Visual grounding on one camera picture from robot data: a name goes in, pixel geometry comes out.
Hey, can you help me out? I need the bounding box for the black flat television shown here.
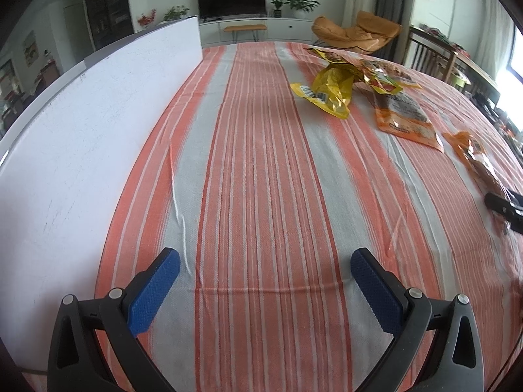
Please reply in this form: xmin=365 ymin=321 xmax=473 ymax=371
xmin=196 ymin=0 xmax=267 ymax=20

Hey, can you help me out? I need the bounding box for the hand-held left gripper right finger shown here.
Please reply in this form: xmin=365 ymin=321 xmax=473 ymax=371
xmin=350 ymin=247 xmax=485 ymax=392

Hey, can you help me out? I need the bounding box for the tall dark display cabinet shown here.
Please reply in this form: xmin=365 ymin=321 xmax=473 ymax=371
xmin=83 ymin=0 xmax=135 ymax=52

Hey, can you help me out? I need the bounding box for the dark wooden chair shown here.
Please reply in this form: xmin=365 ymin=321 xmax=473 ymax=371
xmin=404 ymin=25 xmax=458 ymax=84

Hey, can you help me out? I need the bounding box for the large potted green plant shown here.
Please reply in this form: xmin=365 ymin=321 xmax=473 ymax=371
xmin=283 ymin=0 xmax=320 ymax=19

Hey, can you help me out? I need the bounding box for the leafy plant in vase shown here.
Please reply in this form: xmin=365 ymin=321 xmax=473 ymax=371
xmin=163 ymin=6 xmax=191 ymax=22

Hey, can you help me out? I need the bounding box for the orange lounge chair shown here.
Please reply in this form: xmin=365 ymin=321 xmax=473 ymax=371
xmin=311 ymin=10 xmax=403 ymax=56

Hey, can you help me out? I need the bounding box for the white television cabinet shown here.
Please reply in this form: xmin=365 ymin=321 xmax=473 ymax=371
xmin=200 ymin=16 xmax=323 ymax=47

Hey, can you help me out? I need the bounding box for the large white cardboard box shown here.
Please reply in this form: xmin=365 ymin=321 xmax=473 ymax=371
xmin=0 ymin=15 xmax=204 ymax=376

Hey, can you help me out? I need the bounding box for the orange white striped tablecloth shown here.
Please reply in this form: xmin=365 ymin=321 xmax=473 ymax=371
xmin=94 ymin=41 xmax=523 ymax=392

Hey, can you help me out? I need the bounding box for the framed wall painting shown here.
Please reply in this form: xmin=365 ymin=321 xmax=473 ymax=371
xmin=22 ymin=30 xmax=39 ymax=66

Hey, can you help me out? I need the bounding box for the yellow edged pastry packet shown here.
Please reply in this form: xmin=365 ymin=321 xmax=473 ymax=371
xmin=306 ymin=48 xmax=348 ymax=64

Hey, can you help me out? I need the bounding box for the red orange printed snack packet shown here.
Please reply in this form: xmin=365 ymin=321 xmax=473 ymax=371
xmin=351 ymin=58 xmax=421 ymax=94

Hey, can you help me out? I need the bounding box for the small orange snack packet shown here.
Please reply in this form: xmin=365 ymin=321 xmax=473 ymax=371
xmin=443 ymin=131 xmax=509 ymax=197

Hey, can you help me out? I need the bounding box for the white curtain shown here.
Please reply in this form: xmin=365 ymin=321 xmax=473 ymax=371
xmin=476 ymin=0 xmax=515 ymax=86

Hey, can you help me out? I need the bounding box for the orange trimmed brown snack packet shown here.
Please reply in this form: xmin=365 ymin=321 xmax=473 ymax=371
xmin=370 ymin=90 xmax=445 ymax=153

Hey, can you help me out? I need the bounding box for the wooden side table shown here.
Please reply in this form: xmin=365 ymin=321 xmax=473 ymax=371
xmin=449 ymin=43 xmax=501 ymax=103

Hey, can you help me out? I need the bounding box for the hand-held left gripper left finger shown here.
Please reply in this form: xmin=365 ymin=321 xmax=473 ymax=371
xmin=47 ymin=247 xmax=181 ymax=392

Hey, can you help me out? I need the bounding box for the yellow snack packet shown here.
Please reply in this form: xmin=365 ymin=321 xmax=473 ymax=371
xmin=291 ymin=63 xmax=364 ymax=120

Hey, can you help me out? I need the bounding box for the red flower arrangement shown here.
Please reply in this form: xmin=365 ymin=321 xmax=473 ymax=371
xmin=137 ymin=9 xmax=158 ymax=29

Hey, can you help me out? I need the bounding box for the dark framed window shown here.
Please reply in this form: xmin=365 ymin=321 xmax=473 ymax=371
xmin=496 ymin=28 xmax=523 ymax=90

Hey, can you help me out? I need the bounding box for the small wooden bench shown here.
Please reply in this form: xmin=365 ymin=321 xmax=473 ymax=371
xmin=223 ymin=24 xmax=268 ymax=43

